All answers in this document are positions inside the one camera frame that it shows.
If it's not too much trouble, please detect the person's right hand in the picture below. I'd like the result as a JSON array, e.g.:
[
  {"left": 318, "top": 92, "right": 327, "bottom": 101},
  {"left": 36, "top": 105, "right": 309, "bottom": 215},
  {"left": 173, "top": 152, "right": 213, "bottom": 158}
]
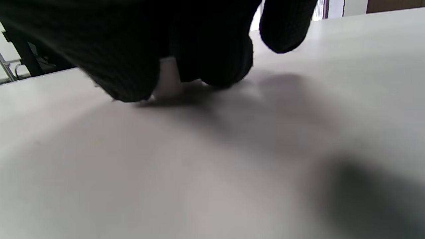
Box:
[{"left": 0, "top": 0, "right": 318, "bottom": 103}]

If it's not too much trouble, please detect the black bag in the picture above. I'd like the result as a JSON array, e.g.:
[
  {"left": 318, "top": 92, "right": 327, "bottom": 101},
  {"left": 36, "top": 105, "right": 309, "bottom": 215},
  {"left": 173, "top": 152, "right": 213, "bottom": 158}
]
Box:
[{"left": 2, "top": 23, "right": 77, "bottom": 77}]

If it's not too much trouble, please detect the white metal cart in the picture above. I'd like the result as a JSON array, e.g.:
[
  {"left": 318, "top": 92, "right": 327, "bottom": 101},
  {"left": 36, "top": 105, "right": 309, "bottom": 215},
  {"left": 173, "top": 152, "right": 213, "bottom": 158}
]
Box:
[{"left": 0, "top": 53, "right": 24, "bottom": 83}]

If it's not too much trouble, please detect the white green lubricant stick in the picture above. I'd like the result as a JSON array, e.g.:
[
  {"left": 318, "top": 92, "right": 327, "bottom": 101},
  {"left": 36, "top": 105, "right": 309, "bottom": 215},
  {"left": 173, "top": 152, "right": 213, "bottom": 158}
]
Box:
[{"left": 153, "top": 56, "right": 183, "bottom": 100}]

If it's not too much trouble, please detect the brown wooden door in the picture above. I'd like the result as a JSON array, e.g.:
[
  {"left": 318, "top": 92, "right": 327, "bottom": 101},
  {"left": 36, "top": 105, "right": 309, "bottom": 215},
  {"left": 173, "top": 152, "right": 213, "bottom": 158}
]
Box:
[{"left": 366, "top": 0, "right": 425, "bottom": 14}]

